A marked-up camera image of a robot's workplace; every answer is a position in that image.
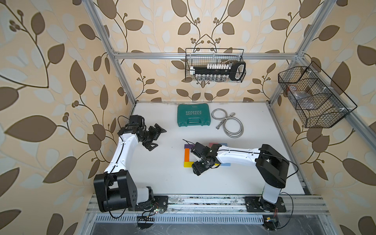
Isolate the orange long block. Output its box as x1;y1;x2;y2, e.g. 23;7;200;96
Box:
184;148;190;162

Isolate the purple block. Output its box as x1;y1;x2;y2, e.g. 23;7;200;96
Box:
184;144;194;149

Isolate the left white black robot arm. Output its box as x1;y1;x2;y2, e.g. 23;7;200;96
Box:
94;124;166;212

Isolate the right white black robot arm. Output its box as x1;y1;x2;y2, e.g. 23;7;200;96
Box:
191;143;290;205

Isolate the green plastic tool case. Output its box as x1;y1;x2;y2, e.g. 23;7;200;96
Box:
177;103;211;127

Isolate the black white socket set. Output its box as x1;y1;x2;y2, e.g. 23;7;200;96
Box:
188;61;246;83

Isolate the clear plastic bag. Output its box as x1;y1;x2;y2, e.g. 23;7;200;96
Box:
288;86;316;110

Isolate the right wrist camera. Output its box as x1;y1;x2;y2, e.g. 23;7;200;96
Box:
191;142;210;161

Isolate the coiled metal shower hose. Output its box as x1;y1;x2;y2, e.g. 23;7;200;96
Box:
211;108;244;139

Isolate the aluminium front rail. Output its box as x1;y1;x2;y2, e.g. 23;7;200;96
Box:
86;193;330;215

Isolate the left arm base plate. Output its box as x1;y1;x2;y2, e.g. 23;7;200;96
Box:
128;195;168;213

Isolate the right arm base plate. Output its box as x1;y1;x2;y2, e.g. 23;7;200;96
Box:
244;196;287;213

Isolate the centre black wire basket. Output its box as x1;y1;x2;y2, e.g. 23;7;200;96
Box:
185;48;246;83

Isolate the black wire basket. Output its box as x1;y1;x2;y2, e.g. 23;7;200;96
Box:
278;61;357;128
185;48;246;83

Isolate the right black wire basket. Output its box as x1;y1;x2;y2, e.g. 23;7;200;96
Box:
278;61;357;128

